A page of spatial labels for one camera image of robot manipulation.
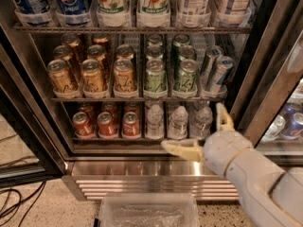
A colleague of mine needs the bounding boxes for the red can front left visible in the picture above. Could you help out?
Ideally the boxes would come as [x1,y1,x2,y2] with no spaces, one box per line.
[72,112,95,136]

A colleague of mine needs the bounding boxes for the white label bottle left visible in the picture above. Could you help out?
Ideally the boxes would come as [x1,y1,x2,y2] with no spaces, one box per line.
[177,0,209,27]

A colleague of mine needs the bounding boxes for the orange can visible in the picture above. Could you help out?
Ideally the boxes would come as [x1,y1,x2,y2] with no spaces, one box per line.
[53,45,80,81]
[114,59,137,93]
[92,33,111,50]
[61,33,83,61]
[87,44,108,69]
[80,59,106,93]
[47,60,78,94]
[116,44,135,61]

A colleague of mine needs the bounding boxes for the silver blue can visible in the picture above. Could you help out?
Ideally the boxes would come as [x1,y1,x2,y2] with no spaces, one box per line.
[201,45,223,86]
[206,56,234,94]

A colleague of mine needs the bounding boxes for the red can front right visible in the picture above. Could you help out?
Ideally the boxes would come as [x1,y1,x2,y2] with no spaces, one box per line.
[122,112,139,136]

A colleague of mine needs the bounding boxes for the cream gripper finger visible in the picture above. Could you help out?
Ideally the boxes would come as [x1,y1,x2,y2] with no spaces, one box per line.
[161,139,204,163]
[216,103,234,131]

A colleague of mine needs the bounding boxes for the silver blue can back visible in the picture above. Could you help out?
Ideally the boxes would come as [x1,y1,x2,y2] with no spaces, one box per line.
[201,45,223,86]

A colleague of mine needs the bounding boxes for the water bottle left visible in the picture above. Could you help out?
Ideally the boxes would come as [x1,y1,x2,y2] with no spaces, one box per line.
[146,104,164,139]

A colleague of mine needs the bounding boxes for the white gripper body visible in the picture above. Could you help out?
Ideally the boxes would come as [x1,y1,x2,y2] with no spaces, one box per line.
[204,131,253,176]

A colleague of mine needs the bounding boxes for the silver can behind glass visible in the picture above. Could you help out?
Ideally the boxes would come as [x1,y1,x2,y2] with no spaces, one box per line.
[261,115,286,142]

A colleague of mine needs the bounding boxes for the red can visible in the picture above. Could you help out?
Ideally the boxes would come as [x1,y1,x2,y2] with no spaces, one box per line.
[98,112,117,136]
[122,112,139,136]
[72,112,95,136]

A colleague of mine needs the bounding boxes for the green can back right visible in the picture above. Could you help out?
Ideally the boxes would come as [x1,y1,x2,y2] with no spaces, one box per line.
[171,34,190,61]

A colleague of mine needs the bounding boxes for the blue can behind glass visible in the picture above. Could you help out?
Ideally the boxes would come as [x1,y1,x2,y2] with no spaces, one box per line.
[281,113,303,139]

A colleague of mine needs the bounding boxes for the water bottle right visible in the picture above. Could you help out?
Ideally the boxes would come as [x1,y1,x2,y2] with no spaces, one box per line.
[191,106,213,139]

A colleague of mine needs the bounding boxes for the clear plastic bin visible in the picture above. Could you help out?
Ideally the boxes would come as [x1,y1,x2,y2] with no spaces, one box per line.
[98,193,200,227]

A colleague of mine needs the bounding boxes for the silver blue can front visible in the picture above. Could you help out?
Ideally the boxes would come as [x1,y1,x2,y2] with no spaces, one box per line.
[206,56,234,94]

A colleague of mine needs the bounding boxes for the green can back left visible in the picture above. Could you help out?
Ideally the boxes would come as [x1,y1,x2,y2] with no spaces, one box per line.
[147,34,163,46]

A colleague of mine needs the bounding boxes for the water bottle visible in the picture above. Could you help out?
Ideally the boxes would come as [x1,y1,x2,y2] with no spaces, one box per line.
[168,106,188,140]
[146,104,164,139]
[191,106,213,139]

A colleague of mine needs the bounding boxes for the black floor cables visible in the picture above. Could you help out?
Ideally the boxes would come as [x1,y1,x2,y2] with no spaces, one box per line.
[0,182,47,227]

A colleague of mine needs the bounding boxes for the green can front right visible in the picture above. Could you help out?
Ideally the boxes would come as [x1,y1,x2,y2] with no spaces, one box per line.
[173,59,198,93]

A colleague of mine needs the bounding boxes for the stainless steel fridge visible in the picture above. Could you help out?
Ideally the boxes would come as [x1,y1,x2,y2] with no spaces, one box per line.
[0,0,303,201]

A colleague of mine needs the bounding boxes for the white label bottle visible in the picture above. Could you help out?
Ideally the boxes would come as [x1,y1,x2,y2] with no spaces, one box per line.
[215,0,250,26]
[177,0,209,27]

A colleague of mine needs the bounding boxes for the red can front middle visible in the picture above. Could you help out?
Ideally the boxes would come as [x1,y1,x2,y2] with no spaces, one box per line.
[98,112,117,136]

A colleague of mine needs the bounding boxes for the green can front left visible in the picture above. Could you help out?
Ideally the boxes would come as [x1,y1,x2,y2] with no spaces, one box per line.
[144,59,166,93]

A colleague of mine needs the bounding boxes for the open fridge door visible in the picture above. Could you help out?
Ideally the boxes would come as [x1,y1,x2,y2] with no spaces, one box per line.
[0,29,65,188]

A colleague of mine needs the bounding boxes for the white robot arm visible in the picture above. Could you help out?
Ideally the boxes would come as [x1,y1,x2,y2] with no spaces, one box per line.
[161,103,303,227]

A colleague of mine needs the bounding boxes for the green can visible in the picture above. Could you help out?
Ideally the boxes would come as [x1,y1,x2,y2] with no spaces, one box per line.
[144,59,166,93]
[178,45,197,61]
[145,45,164,60]
[173,59,198,93]
[147,34,163,46]
[171,34,190,61]

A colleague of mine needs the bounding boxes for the water bottle middle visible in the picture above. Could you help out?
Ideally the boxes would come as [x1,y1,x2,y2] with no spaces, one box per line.
[168,106,188,140]

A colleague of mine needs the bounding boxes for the white label bottle right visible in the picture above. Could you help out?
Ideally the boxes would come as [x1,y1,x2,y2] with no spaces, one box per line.
[215,0,250,26]

